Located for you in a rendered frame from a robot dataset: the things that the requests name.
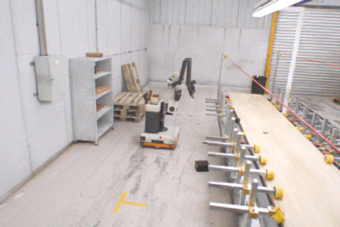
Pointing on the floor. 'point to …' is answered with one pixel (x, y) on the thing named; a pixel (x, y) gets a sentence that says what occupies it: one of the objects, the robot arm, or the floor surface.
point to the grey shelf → (100, 124)
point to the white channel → (294, 45)
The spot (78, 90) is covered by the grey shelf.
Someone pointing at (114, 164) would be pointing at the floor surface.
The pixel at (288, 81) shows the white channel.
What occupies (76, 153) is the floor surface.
